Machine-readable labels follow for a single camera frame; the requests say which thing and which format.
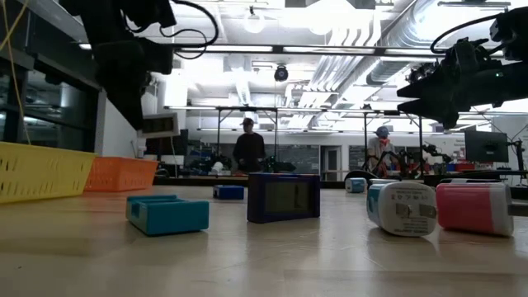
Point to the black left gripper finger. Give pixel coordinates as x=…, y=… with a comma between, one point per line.
x=128, y=103

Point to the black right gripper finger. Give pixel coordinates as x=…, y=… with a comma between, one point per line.
x=433, y=87
x=437, y=109

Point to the pink white USB charger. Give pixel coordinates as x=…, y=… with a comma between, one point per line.
x=466, y=208

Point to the teal white USB charger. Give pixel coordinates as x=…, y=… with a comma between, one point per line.
x=355, y=185
x=396, y=210

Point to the teal plastic box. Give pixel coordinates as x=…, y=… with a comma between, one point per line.
x=173, y=218

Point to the small blue plastic box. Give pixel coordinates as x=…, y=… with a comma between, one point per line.
x=228, y=192

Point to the dark blue digital clock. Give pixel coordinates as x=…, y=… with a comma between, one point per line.
x=257, y=198

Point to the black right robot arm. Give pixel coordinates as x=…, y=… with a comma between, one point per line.
x=513, y=33

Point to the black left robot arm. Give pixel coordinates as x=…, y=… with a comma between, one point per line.
x=107, y=12

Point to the black computer monitor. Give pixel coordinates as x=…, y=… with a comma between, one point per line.
x=165, y=147
x=486, y=146

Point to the person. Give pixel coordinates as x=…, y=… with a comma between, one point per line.
x=248, y=150
x=380, y=150

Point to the orange plastic basket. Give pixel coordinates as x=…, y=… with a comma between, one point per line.
x=119, y=175

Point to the black arched clamp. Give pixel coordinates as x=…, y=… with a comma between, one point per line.
x=371, y=175
x=158, y=172

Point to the overhead light bar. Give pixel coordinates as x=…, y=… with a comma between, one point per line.
x=231, y=48

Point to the yellow plastic basket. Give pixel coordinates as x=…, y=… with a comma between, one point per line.
x=41, y=173

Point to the black ceiling camera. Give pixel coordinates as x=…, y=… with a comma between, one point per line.
x=281, y=73
x=420, y=73

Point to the black background rig frame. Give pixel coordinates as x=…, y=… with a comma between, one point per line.
x=420, y=144
x=247, y=109

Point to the silver ventilation duct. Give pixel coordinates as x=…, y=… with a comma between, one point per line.
x=392, y=66

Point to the black table frame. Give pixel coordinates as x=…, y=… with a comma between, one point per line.
x=198, y=180

